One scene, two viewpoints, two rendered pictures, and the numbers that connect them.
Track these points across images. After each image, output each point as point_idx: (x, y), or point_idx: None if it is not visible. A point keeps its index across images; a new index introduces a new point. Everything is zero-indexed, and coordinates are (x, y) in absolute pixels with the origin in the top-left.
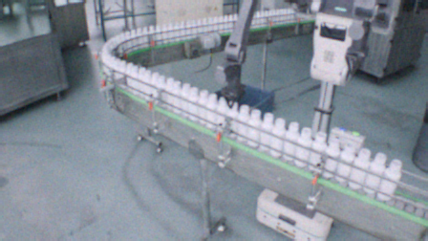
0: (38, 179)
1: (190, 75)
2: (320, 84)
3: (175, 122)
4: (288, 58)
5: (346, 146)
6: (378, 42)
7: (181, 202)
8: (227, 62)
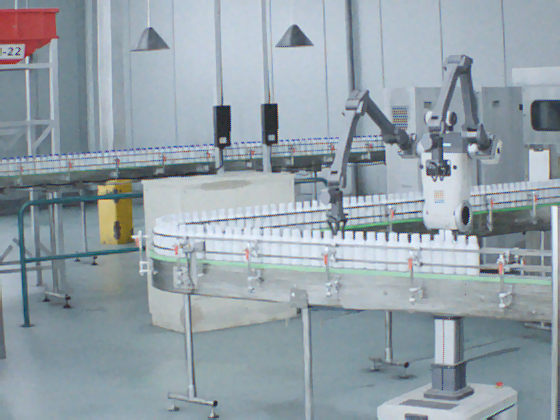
0: None
1: (239, 353)
2: (512, 348)
3: (274, 273)
4: None
5: (434, 236)
6: None
7: None
8: (330, 187)
